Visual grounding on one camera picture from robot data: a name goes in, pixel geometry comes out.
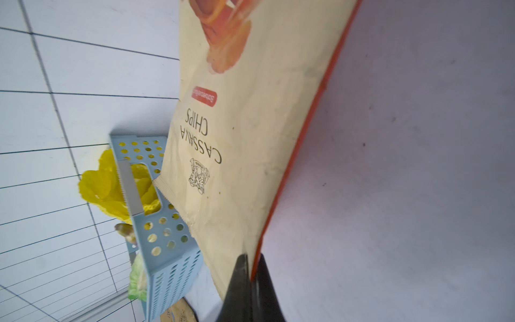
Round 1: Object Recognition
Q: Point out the green sour cream chips bag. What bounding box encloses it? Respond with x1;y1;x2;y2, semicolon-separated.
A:
160;298;198;322

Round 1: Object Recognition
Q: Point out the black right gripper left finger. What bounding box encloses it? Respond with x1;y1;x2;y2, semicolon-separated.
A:
216;254;252;322

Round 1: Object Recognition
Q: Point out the yellow toy cabbage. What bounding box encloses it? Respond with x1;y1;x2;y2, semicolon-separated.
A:
79;150;162;225

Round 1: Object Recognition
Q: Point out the green toy napa cabbage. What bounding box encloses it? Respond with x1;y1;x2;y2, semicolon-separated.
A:
127;253;148;302

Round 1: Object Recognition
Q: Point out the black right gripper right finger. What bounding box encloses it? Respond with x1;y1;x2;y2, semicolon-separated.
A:
251;255;286;322

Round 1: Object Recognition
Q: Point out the beige cassava chips bag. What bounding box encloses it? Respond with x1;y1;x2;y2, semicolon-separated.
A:
154;0;359;298

